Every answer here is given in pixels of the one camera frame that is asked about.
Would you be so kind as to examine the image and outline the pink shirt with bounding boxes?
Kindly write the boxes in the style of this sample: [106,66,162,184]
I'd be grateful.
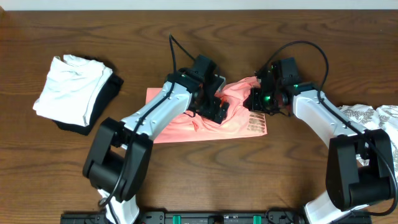
[154,77,267,144]

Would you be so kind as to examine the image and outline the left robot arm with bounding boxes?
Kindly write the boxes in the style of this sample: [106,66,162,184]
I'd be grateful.
[83,55,229,223]

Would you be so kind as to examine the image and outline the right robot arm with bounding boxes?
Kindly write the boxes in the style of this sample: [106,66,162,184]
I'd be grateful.
[244,58,397,223]

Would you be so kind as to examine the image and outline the black folded shirt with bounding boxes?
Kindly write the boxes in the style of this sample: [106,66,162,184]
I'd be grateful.
[53,55,124,136]

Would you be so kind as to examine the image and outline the white fern print shirt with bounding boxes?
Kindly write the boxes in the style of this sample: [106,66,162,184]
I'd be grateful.
[339,105,398,178]

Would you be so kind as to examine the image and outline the white folded shirt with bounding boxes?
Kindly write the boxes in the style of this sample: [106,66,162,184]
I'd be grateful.
[33,55,113,127]

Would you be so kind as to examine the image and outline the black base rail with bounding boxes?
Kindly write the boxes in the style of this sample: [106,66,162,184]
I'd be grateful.
[60,210,373,224]

